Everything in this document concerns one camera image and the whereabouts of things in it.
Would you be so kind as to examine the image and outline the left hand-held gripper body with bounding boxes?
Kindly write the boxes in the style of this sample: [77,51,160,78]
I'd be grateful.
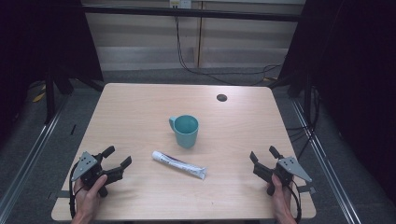
[70,150,125,198]

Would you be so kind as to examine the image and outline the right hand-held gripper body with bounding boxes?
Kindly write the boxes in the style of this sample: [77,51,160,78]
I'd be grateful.
[252,156,313,197]

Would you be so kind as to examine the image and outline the white toothpaste tube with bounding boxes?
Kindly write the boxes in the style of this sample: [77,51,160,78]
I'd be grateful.
[151,150,208,181]

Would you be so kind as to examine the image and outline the teal cup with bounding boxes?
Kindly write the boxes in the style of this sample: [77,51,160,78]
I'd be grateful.
[168,114,200,149]

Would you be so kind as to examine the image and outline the person's right hand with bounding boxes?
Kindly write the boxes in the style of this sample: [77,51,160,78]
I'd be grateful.
[270,174,298,224]

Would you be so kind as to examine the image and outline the person's left hand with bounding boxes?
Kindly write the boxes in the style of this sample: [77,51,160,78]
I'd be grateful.
[70,174,108,224]

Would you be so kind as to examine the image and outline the black stand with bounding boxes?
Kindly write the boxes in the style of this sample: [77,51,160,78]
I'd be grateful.
[288,69,316,130]
[43,59,76,125]

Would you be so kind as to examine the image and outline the yellow floor tape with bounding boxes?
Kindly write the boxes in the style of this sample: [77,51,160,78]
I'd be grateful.
[32,83,47,104]

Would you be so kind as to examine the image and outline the dark curtain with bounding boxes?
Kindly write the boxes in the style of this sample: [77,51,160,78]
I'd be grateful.
[278,0,396,197]
[0,0,105,138]

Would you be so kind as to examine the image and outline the black horizontal bar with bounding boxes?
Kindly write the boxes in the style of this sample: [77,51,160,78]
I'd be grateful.
[81,5,304,22]

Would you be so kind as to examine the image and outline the black floor cables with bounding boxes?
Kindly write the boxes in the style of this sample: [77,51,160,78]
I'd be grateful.
[285,87,322,161]

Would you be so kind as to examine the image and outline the metal floor rail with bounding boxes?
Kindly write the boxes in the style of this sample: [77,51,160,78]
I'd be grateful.
[290,97,363,224]
[0,92,71,222]

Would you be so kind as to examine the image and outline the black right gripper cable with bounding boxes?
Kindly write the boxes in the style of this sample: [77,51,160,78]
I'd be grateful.
[288,182,304,224]

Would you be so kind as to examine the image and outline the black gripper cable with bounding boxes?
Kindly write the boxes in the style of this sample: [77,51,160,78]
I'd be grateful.
[68,161,79,219]
[288,182,304,224]

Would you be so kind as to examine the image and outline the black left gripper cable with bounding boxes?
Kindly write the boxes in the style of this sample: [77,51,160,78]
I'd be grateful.
[68,161,79,219]

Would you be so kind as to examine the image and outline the black wall cable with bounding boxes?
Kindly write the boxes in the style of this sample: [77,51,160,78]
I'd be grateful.
[174,14,283,87]

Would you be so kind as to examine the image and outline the white wall socket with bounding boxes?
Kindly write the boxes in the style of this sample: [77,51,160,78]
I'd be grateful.
[168,0,192,9]

